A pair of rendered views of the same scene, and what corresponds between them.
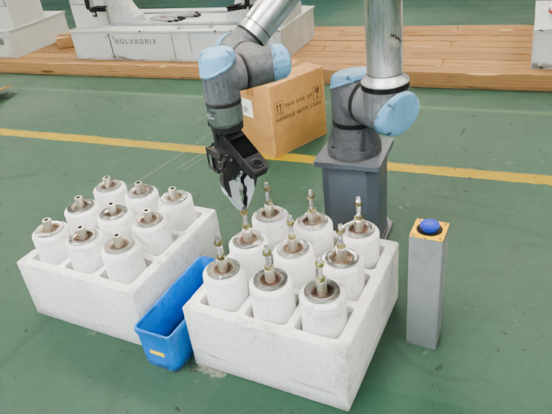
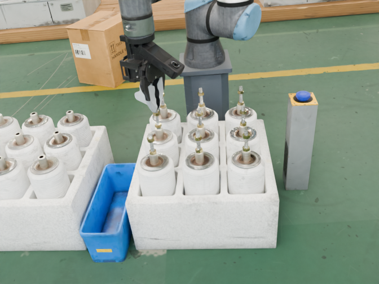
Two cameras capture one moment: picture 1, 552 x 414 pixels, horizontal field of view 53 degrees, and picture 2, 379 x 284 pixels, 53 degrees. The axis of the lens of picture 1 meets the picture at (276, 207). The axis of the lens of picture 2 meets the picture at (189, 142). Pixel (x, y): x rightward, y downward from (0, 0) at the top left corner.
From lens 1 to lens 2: 44 cm
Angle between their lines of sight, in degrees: 20
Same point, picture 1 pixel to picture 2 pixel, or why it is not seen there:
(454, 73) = not seen: hidden behind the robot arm
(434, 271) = (310, 129)
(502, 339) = (343, 171)
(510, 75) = not seen: hidden behind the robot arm
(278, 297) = (212, 172)
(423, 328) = (299, 176)
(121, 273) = (53, 190)
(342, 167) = (203, 73)
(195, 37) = (7, 8)
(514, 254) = (318, 118)
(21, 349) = not seen: outside the picture
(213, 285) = (153, 176)
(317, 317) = (250, 179)
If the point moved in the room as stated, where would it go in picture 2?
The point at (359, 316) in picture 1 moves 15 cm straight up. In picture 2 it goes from (271, 173) to (273, 126)
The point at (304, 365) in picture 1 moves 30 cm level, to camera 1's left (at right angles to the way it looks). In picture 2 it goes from (241, 222) to (132, 270)
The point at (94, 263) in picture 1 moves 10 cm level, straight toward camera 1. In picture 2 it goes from (20, 188) to (39, 203)
